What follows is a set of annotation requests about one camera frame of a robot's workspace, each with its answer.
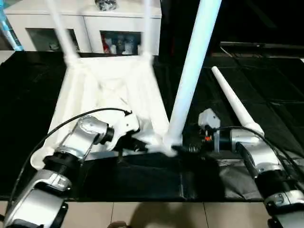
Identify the white plastic table top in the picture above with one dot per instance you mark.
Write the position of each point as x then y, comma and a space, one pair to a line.
107, 95

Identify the dark rounded foot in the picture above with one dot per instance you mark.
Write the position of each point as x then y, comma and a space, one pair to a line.
118, 224

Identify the dark crumpled bundle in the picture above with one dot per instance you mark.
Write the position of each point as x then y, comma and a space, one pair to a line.
106, 4

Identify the black box with label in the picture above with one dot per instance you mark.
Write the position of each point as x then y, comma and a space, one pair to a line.
173, 23

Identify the white plastic table leg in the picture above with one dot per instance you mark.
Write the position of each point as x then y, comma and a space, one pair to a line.
197, 59
61, 31
234, 99
146, 28

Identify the black work mat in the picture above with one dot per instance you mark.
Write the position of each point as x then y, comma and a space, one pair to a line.
142, 178

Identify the black long rail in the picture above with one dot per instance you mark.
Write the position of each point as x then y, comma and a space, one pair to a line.
261, 44

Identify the white glass door cabinet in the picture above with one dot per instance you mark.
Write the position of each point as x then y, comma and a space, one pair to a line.
90, 21

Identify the red white bottle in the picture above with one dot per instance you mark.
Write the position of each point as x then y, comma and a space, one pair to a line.
105, 46

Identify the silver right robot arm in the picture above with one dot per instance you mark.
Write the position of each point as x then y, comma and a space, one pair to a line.
261, 154

